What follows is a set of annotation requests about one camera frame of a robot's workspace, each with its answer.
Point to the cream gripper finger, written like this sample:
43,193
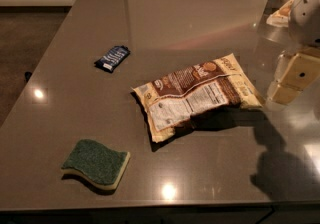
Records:
297,71
281,94

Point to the green and yellow sponge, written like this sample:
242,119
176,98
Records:
99,165

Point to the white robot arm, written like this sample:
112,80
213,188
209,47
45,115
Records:
295,24

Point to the blue rxbar blueberry wrapper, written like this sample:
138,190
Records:
112,58

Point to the yellow brown snack bag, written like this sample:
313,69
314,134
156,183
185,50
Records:
172,100

